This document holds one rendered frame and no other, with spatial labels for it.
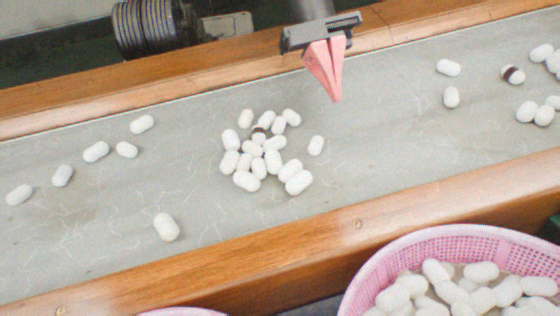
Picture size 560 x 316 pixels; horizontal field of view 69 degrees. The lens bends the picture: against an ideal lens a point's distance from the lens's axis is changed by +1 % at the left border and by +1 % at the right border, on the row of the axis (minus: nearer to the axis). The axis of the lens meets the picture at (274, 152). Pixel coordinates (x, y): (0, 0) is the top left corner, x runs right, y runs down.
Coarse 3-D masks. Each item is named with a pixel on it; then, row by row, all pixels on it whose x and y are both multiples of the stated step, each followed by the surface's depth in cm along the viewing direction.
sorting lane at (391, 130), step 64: (384, 64) 65; (512, 64) 62; (64, 128) 63; (128, 128) 61; (192, 128) 59; (320, 128) 56; (384, 128) 55; (448, 128) 54; (512, 128) 52; (0, 192) 54; (64, 192) 53; (128, 192) 52; (192, 192) 51; (256, 192) 50; (320, 192) 48; (384, 192) 47; (0, 256) 47; (64, 256) 46; (128, 256) 45
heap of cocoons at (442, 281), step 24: (432, 264) 40; (456, 264) 42; (480, 264) 40; (408, 288) 39; (432, 288) 40; (456, 288) 38; (480, 288) 38; (504, 288) 38; (528, 288) 38; (552, 288) 38; (384, 312) 38; (408, 312) 38; (432, 312) 37; (456, 312) 37; (480, 312) 37; (504, 312) 38; (528, 312) 36; (552, 312) 36
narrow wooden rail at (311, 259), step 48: (432, 192) 44; (480, 192) 43; (528, 192) 42; (240, 240) 42; (288, 240) 41; (336, 240) 41; (384, 240) 40; (96, 288) 40; (144, 288) 39; (192, 288) 39; (240, 288) 39; (288, 288) 42; (336, 288) 45
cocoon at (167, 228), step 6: (156, 216) 46; (162, 216) 46; (168, 216) 46; (156, 222) 46; (162, 222) 45; (168, 222) 45; (174, 222) 46; (156, 228) 46; (162, 228) 45; (168, 228) 45; (174, 228) 45; (162, 234) 45; (168, 234) 45; (174, 234) 45; (168, 240) 45
